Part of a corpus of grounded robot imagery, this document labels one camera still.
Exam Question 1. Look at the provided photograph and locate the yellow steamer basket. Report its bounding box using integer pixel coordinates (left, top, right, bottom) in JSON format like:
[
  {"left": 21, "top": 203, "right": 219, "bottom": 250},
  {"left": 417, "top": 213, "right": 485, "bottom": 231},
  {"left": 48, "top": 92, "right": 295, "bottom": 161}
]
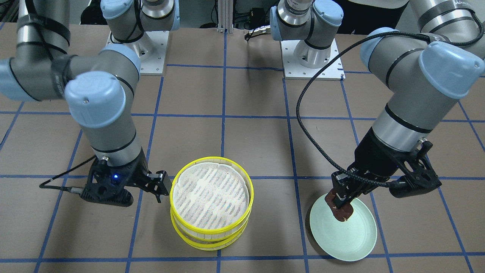
[
  {"left": 170, "top": 157, "right": 253, "bottom": 233},
  {"left": 171, "top": 211, "right": 249, "bottom": 251}
]

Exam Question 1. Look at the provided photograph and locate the aluminium frame post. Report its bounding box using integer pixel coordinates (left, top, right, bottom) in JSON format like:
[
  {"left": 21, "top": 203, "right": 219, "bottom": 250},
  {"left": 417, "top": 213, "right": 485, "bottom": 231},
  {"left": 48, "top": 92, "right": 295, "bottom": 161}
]
[{"left": 217, "top": 0, "right": 235, "bottom": 36}]

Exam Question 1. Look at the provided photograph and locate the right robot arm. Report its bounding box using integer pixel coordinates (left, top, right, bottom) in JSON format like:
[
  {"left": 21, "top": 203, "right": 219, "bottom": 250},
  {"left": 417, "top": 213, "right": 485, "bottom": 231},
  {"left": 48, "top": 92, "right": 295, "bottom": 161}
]
[{"left": 1, "top": 0, "right": 180, "bottom": 207}]

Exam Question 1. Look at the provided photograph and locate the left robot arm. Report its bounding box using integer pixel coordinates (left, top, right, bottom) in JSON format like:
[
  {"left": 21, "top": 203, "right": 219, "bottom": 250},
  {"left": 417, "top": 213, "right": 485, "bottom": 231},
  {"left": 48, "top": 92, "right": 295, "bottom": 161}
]
[{"left": 270, "top": 0, "right": 484, "bottom": 219}]

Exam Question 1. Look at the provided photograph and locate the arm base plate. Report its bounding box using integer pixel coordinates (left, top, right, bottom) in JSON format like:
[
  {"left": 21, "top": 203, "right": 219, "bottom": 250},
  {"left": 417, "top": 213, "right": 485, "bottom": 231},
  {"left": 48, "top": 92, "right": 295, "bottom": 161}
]
[
  {"left": 106, "top": 31, "right": 170, "bottom": 76},
  {"left": 280, "top": 39, "right": 339, "bottom": 80}
]

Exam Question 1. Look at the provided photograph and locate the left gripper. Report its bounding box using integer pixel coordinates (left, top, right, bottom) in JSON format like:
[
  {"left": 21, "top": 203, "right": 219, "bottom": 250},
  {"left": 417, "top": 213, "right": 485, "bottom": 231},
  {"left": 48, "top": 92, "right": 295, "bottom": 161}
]
[{"left": 331, "top": 129, "right": 442, "bottom": 209}]

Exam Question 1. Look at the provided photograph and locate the black braided cable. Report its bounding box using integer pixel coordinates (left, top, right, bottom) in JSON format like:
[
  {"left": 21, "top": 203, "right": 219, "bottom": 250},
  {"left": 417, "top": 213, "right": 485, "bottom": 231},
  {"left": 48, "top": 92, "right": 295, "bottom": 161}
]
[{"left": 296, "top": 30, "right": 485, "bottom": 188}]

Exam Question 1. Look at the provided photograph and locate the brown bun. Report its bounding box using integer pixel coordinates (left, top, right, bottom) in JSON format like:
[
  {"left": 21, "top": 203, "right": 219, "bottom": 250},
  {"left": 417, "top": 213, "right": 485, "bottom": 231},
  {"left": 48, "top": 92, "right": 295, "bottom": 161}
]
[{"left": 324, "top": 189, "right": 354, "bottom": 222}]

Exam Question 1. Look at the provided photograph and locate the green plate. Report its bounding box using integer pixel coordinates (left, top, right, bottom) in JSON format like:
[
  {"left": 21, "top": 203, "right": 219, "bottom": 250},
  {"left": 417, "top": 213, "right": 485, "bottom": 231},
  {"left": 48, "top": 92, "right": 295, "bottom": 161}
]
[{"left": 309, "top": 194, "right": 377, "bottom": 262}]

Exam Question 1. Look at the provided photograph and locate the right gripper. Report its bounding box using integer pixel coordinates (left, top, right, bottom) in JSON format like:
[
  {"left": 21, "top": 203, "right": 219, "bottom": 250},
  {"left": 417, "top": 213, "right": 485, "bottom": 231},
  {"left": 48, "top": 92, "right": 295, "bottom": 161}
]
[{"left": 80, "top": 150, "right": 172, "bottom": 206}]

